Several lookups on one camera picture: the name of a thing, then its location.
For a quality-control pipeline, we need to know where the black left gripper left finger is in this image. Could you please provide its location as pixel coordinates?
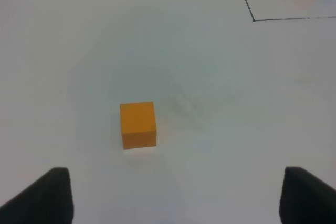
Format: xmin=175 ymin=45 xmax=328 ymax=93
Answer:
xmin=1 ymin=167 xmax=74 ymax=223

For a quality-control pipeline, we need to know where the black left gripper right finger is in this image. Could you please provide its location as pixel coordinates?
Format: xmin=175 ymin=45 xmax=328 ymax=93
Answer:
xmin=279 ymin=167 xmax=335 ymax=224

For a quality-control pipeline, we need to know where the orange cube block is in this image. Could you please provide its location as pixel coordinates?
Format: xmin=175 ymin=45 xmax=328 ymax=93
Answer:
xmin=120 ymin=102 xmax=157 ymax=150

